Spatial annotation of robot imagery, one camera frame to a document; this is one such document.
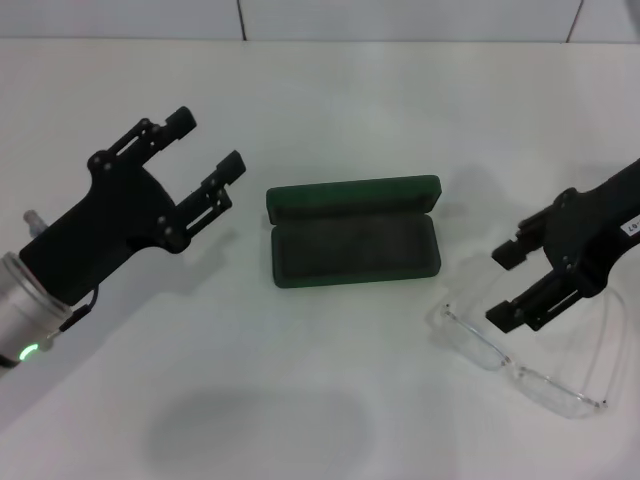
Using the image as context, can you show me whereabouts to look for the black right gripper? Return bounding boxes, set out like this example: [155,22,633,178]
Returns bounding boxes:
[484,158,640,334]

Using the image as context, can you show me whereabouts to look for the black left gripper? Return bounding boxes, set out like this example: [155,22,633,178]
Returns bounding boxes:
[18,106,247,306]

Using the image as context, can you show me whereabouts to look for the clear white glasses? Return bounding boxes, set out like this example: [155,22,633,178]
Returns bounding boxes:
[427,252,629,420]

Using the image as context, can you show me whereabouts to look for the green glasses case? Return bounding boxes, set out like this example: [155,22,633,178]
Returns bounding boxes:
[264,173,444,290]

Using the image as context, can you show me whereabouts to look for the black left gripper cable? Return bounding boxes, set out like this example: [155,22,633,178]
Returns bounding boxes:
[58,284,101,334]

